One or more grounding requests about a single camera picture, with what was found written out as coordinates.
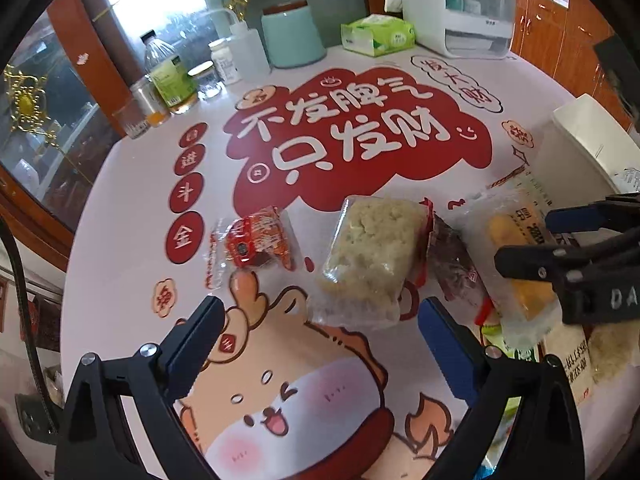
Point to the lumpy rice cake packet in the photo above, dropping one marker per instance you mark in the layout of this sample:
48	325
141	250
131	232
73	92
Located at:
617	355

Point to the white desktop storage cabinet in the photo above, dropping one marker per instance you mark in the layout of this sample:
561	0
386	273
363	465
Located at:
425	10

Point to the small glass jar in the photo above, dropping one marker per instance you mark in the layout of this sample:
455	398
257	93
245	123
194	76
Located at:
207	82

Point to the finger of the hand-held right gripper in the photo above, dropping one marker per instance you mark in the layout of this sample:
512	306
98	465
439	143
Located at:
530	261
575	219

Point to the glass with orange liquid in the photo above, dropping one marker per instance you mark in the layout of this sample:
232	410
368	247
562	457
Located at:
145	97

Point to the dark red snack packet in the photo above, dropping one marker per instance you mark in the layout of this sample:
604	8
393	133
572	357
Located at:
452	265

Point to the yellow cake packet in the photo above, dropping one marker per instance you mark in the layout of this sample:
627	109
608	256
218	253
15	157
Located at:
530	301

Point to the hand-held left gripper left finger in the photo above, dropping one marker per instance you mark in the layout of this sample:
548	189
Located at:
200	342

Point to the printed red white tablecloth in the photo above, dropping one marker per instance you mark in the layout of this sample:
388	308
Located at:
150	260

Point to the wooden glass display cabinet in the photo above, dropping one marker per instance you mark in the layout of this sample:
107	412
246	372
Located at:
50	170

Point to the orange wooden cabinet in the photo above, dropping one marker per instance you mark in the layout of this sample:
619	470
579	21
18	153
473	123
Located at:
560	40

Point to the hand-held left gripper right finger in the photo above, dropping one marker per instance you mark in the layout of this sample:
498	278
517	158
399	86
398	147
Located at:
445	352

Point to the white pill bottle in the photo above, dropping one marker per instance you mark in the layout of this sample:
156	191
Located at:
226	65

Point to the green label plastic bottle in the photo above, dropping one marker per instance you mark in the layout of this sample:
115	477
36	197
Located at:
170	77

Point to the green tissue pack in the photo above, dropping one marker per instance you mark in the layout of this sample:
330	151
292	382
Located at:
375	35

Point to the clear glass cup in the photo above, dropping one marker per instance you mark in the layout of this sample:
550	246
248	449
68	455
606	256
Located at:
131	120

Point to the white orange snack packet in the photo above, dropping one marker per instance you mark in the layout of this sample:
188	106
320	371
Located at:
570	365

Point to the gold star ornament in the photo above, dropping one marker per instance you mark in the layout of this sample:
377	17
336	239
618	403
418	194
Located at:
25	100

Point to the rectangular rice cake packet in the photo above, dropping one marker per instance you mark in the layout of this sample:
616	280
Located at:
365	255

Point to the green snack packet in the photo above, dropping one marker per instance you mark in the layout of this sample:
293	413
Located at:
492	335

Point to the white squeeze bottle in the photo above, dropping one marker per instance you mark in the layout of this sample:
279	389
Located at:
247	50

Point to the teal canister with brown lid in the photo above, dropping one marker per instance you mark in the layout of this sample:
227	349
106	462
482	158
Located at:
292	37

